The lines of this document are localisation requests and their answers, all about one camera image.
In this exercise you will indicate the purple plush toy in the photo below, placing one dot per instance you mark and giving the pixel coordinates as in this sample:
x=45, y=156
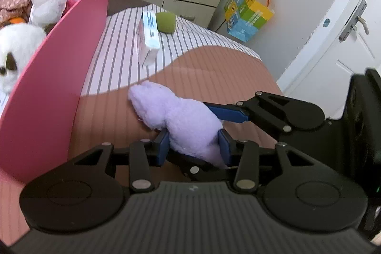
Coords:
x=181, y=120

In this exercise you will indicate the pink storage box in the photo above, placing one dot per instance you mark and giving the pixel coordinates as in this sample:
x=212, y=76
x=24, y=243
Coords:
x=56, y=78

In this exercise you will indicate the striped bed sheet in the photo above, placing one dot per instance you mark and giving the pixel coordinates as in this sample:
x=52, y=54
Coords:
x=119, y=45

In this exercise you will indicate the brown blanket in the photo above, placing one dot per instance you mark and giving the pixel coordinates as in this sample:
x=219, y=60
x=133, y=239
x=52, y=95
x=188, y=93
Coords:
x=208, y=75

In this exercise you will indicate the white penguin plush toy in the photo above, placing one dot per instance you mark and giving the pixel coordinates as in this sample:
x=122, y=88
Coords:
x=20, y=51

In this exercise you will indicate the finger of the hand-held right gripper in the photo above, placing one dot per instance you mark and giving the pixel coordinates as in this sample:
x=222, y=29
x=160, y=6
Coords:
x=195, y=169
x=226, y=114

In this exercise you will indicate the white rectangular carton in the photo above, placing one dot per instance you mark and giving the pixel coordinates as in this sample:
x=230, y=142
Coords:
x=148, y=36

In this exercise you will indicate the round blue door sticker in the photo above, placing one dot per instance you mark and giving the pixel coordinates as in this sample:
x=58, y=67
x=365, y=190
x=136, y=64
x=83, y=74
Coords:
x=326, y=22

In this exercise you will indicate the white door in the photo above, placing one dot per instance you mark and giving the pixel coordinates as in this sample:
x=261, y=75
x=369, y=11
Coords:
x=333, y=63

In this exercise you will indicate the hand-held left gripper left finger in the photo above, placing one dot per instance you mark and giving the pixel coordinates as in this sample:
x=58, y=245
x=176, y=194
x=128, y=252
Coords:
x=162, y=149

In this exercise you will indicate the dark brown cloth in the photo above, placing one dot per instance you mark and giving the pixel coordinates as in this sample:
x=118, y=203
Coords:
x=125, y=4

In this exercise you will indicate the colourful paper gift bag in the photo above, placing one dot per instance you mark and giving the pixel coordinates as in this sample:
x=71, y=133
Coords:
x=248, y=17

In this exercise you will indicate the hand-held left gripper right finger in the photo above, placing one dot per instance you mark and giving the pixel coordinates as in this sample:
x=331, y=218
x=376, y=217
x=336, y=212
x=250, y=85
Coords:
x=225, y=149

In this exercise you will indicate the pink floral cloth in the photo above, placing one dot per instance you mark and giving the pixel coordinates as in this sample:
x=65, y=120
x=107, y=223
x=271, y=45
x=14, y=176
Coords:
x=13, y=1

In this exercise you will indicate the green round puff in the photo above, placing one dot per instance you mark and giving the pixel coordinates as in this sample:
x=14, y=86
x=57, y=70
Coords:
x=165, y=22

